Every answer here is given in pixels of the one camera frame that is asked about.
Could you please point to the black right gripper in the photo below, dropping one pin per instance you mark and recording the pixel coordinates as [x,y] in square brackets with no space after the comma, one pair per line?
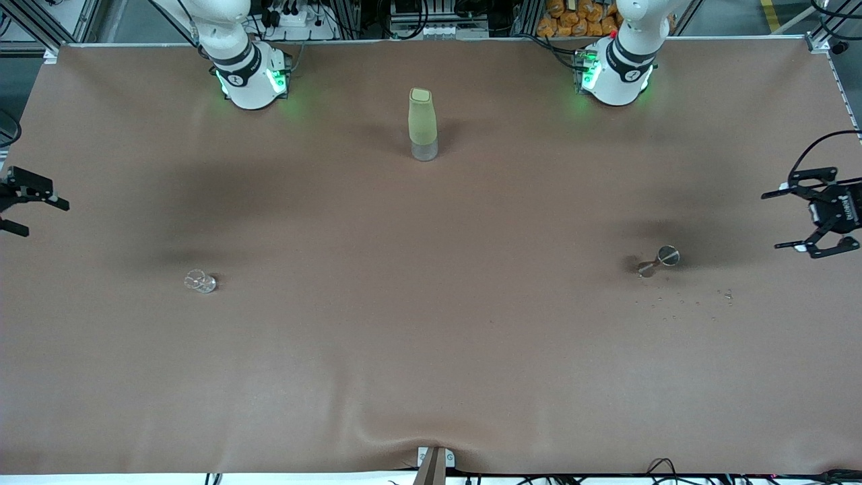
[27,184]

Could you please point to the clear glass measuring beaker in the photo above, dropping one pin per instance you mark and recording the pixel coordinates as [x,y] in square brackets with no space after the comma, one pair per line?
[205,285]

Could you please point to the brown table mat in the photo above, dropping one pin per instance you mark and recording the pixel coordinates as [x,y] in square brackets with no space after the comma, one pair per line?
[431,350]

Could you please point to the white power strip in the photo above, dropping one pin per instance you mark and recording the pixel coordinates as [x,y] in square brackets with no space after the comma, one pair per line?
[296,21]

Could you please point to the steel double jigger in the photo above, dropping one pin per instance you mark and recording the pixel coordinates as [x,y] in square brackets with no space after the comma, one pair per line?
[668,255]

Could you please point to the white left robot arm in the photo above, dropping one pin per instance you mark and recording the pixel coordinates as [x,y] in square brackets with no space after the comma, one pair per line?
[616,84]

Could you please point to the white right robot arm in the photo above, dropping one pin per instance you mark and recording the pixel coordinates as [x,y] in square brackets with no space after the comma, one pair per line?
[249,87]

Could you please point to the orange bags pile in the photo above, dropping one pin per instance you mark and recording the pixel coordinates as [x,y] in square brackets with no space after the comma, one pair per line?
[572,23]

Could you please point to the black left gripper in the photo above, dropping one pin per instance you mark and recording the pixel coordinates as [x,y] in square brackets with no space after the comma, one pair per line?
[837,211]

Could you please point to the grey connector box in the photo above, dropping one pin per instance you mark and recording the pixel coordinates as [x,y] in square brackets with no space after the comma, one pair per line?
[438,30]

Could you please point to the tall green shaker bottle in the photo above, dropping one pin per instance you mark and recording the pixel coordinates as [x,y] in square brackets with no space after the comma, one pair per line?
[422,124]

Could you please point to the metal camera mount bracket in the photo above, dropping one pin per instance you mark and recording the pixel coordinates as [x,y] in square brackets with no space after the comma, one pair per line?
[434,471]

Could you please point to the clear liquid droplet cluster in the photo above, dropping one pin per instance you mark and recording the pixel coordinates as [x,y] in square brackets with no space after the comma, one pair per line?
[728,294]

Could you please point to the aluminium frame rail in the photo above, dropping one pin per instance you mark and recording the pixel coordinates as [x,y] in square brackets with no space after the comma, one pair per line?
[51,55]
[818,42]

